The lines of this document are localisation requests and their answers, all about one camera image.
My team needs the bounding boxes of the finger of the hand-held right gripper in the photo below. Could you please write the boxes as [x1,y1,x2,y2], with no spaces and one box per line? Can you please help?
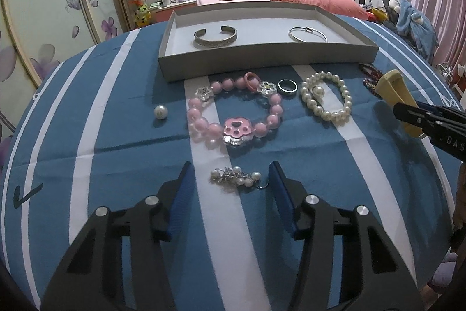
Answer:
[419,122,466,162]
[392,102,466,123]

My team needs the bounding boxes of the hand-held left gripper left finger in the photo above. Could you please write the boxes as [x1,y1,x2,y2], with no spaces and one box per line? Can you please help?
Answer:
[42,161,197,311]

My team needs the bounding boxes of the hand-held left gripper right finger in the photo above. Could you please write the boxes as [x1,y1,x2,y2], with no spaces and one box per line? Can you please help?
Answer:
[267,161,425,311]

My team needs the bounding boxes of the cream wrist watch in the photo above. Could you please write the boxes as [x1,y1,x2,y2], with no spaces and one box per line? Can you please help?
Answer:
[376,70,427,140]

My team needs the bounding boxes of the dark red bead string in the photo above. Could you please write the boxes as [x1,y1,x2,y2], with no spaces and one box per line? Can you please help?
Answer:
[361,77,382,99]

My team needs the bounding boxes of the pearl charm earring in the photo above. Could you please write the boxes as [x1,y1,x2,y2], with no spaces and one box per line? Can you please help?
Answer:
[209,166,272,192]

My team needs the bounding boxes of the white pearl bracelet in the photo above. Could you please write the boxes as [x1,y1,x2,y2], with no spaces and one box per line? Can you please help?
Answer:
[299,71,353,122]

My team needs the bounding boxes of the pink bead bracelet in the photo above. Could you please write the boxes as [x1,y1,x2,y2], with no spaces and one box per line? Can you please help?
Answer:
[187,76,284,150]

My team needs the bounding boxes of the silver ring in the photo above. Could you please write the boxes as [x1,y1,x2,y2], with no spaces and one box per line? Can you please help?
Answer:
[278,78,298,95]

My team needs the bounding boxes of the pink ring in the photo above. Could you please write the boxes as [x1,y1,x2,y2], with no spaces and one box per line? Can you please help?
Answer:
[244,71,261,92]

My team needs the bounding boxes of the grey cardboard tray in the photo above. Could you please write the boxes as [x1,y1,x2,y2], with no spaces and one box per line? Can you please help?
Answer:
[158,1,379,83]

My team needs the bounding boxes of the dark red hair clip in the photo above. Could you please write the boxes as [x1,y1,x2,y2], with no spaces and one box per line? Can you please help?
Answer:
[359,63,381,78]

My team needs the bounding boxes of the blue plush robe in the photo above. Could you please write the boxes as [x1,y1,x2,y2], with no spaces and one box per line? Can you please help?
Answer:
[395,0,437,55]

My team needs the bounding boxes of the blue white striped tablecloth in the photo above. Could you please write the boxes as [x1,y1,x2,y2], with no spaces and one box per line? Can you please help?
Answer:
[0,14,463,311]

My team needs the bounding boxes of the thin silver bangle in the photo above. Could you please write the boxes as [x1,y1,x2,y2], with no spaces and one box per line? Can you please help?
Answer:
[288,26,327,43]

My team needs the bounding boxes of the pink quilt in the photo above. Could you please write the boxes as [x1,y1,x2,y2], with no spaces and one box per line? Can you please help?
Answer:
[272,0,370,20]

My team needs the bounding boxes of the pink nightstand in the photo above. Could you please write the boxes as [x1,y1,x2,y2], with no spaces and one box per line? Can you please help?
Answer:
[151,1,199,24]

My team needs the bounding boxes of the floral wardrobe sliding doors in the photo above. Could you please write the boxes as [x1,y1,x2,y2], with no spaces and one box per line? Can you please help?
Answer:
[0,0,128,137]

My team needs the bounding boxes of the wide silver cuff bracelet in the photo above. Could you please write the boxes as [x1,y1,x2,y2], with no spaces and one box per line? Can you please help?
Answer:
[193,26,238,49]

